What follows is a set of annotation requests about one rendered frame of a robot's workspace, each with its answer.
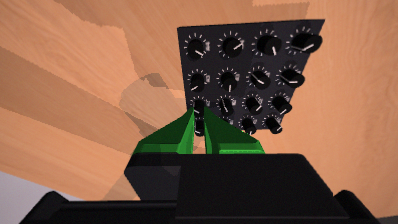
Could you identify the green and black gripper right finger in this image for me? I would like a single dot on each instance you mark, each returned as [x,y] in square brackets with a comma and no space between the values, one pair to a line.
[226,138]

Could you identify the black knob box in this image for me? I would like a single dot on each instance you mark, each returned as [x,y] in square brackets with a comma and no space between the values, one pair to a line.
[233,60]

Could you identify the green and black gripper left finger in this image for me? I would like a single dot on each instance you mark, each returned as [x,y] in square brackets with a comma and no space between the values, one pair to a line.
[172,137]

